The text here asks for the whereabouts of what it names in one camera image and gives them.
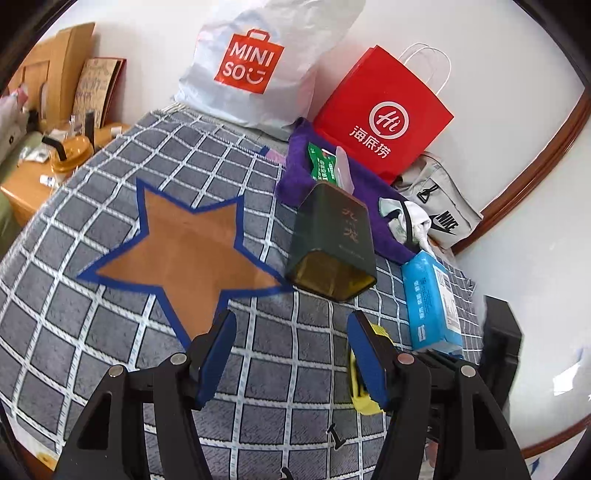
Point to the purple towel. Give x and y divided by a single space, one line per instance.
296 183

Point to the orange star mat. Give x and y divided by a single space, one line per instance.
192 260

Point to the grey Nike bag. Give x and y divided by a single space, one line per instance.
428 183

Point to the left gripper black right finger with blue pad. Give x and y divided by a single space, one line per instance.
443 398

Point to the black bottle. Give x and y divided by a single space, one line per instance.
89 127

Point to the wooden nightstand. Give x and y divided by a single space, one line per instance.
28 184

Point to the white Miniso plastic bag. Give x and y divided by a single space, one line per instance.
257 69

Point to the white sock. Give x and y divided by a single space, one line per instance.
410 224

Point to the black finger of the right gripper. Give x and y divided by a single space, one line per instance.
502 338

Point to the mint green cloth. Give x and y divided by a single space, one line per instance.
388 210

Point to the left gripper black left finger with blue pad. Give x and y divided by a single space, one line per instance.
108 439

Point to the wooden headboard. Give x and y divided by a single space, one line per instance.
50 73

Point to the dark green tin box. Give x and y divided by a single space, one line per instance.
331 251

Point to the grey checkered blanket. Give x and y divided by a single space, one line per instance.
282 409

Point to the green snack packet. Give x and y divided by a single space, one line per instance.
322 164

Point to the red paper shopping bag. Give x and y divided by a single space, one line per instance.
382 114

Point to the blue tissue pack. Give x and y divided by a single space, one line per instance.
433 316

